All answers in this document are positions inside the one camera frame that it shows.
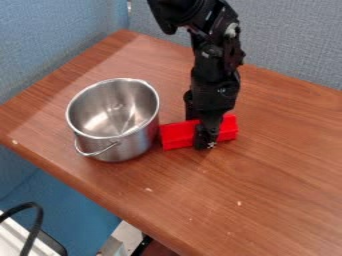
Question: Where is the stainless steel pot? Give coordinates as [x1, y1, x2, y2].
[66, 78, 161, 162]

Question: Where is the grey table leg bracket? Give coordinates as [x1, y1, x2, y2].
[97, 221, 145, 256]

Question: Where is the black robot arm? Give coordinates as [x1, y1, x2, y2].
[147, 0, 246, 150]

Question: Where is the red plastic block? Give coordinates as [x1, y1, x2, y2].
[159, 114, 240, 150]

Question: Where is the white box with black base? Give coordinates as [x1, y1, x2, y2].
[0, 210, 70, 256]

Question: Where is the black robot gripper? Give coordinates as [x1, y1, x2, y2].
[184, 65, 241, 150]

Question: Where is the black cable loop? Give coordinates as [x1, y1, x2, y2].
[0, 201, 46, 256]

